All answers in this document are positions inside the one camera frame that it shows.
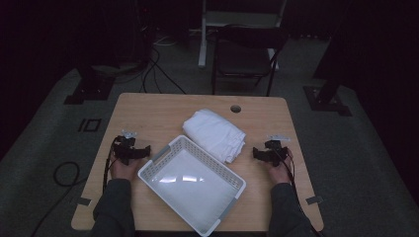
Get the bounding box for white plastic basket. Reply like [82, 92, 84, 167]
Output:
[136, 134, 247, 237]

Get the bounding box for black folding chair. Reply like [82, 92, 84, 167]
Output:
[210, 24, 291, 98]

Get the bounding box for white cloth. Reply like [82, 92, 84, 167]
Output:
[182, 108, 247, 165]

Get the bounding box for person's left hand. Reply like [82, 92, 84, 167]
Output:
[109, 155, 140, 182]

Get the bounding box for black looped floor cable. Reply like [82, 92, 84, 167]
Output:
[30, 160, 89, 237]

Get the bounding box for black floor cables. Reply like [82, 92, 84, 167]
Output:
[139, 46, 188, 96]

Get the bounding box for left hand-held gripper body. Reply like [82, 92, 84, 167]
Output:
[113, 128, 143, 166]

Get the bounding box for black stand base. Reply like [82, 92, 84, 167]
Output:
[302, 39, 353, 118]
[63, 63, 117, 106]

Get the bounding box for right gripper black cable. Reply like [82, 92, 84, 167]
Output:
[276, 148, 325, 237]

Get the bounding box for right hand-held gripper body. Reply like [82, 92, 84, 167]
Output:
[260, 133, 292, 168]

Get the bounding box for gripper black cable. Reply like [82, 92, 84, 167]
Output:
[102, 135, 121, 196]
[276, 148, 325, 237]

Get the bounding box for person's right hand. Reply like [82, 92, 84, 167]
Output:
[267, 148, 294, 186]

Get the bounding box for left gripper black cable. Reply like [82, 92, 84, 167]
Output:
[102, 135, 121, 196]

